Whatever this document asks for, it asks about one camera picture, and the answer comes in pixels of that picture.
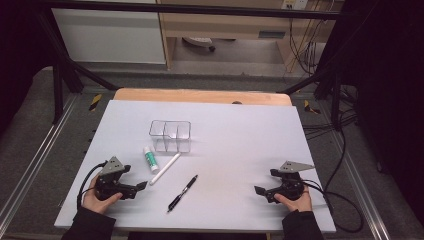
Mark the black curtain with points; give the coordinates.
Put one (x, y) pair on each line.
(20, 60)
(390, 100)

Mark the black pen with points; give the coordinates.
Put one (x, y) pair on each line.
(182, 193)

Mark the person's left hand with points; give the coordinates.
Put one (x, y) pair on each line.
(95, 204)

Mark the black metal stand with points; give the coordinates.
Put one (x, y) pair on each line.
(328, 83)
(63, 73)

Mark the white green glue stick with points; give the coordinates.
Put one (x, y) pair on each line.
(150, 159)

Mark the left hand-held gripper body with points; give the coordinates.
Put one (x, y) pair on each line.
(111, 166)

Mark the black metal frame bar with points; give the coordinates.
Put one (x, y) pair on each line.
(200, 10)

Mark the aluminium floor rail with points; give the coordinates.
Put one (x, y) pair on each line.
(360, 186)
(36, 160)

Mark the white power outlet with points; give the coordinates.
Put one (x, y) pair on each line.
(295, 4)

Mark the white cabinet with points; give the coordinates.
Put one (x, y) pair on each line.
(110, 33)

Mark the clear plastic organizer box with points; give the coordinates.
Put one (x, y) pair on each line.
(170, 136)

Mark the wooden desk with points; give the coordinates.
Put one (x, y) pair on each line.
(226, 23)

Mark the grey chair base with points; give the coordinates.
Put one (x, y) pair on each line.
(199, 42)

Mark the person's right hand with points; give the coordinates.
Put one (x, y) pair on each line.
(300, 204)

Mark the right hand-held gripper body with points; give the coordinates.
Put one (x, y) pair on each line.
(290, 186)

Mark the yellow black tape strip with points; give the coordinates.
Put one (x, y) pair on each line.
(310, 107)
(95, 102)

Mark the wooden table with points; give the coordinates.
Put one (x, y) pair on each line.
(200, 96)

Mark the white pen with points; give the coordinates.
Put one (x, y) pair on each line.
(165, 168)

